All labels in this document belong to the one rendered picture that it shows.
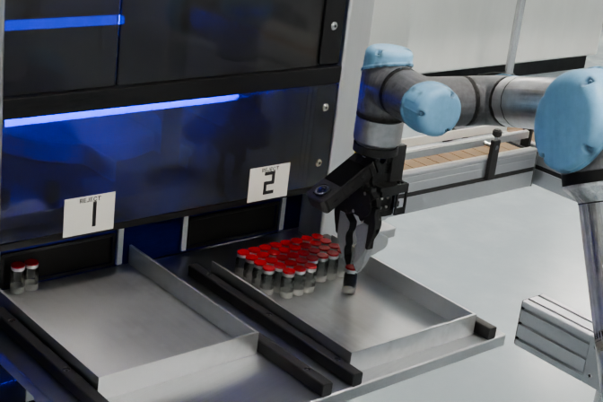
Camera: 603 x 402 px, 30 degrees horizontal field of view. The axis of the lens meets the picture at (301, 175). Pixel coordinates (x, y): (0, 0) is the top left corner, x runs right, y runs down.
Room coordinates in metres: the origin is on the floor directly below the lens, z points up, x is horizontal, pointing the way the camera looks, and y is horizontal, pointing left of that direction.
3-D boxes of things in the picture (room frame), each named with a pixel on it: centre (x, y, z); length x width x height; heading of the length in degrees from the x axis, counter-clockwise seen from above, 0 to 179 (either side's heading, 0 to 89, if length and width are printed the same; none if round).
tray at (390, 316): (1.62, -0.08, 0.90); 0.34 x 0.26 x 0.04; 42
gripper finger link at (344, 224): (1.70, -0.10, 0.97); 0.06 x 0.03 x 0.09; 131
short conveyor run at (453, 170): (2.25, -0.23, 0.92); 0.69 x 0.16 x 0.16; 132
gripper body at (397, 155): (1.68, -0.12, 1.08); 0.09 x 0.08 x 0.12; 131
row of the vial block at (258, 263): (1.70, -0.01, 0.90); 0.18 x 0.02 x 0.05; 132
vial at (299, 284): (1.64, -0.01, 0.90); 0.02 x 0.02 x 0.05
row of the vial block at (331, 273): (1.68, -0.02, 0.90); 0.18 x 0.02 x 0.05; 132
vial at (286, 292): (1.63, 0.00, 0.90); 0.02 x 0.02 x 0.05
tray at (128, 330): (1.47, 0.24, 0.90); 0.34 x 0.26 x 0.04; 42
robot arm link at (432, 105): (1.60, -0.17, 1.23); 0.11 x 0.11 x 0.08; 29
